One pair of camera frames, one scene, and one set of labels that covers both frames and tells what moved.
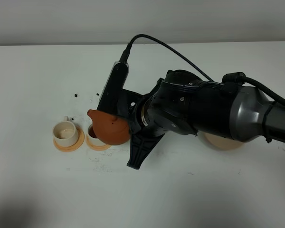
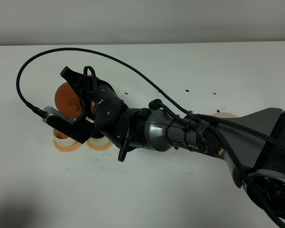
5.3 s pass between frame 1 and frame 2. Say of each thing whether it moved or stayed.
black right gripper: moved
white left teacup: stayed
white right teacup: stayed
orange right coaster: stayed
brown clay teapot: moved
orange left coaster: stayed
